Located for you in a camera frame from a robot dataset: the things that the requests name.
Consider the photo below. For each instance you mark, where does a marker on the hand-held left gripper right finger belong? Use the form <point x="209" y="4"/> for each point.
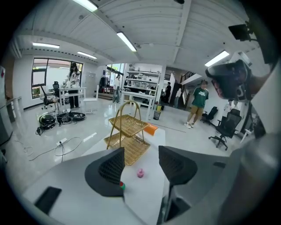
<point x="175" y="167"/>

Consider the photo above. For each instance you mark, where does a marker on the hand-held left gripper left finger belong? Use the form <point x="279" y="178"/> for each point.
<point x="105" y="171"/>

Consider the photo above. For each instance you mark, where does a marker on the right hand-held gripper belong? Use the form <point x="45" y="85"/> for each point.
<point x="241" y="92"/>

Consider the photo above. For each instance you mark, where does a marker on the green small bottle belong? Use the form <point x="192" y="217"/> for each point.
<point x="123" y="186"/>

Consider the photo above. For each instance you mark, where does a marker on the pink small bottle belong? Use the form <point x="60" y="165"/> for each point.
<point x="140" y="173"/>

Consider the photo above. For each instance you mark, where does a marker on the woven wicker basket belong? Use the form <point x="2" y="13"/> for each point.
<point x="128" y="125"/>

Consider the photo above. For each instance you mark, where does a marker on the person's right forearm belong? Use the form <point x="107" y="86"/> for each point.
<point x="259" y="84"/>

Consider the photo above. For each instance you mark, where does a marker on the ceiling light bar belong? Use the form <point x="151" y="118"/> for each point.
<point x="46" y="45"/>
<point x="126" y="41"/>
<point x="87" y="55"/>
<point x="217" y="58"/>
<point x="86" y="4"/>

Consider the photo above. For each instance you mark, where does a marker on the black office chair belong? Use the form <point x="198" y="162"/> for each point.
<point x="47" y="96"/>
<point x="228" y="125"/>
<point x="211" y="113"/>

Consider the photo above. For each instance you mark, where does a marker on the orange tissue box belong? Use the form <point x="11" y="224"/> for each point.
<point x="151" y="129"/>

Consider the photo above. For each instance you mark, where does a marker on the white power strip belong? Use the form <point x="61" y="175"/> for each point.
<point x="62" y="141"/>

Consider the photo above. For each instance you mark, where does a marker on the black mesh trash bin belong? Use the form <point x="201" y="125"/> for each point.
<point x="157" y="115"/>

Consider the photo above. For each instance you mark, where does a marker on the yellow bin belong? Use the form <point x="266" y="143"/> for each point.
<point x="159" y="107"/>

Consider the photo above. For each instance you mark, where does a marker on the black oval device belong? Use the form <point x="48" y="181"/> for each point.
<point x="77" y="115"/>

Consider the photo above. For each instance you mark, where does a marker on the round black robot vacuum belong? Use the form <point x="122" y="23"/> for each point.
<point x="47" y="120"/>

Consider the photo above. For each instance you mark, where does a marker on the white storage shelf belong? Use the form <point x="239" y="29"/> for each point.
<point x="142" y="81"/>

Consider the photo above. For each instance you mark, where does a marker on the white desk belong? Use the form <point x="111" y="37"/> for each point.
<point x="137" y="94"/>
<point x="72" y="89"/>

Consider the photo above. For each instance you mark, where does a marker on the black framed window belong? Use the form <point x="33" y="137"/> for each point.
<point x="39" y="77"/>

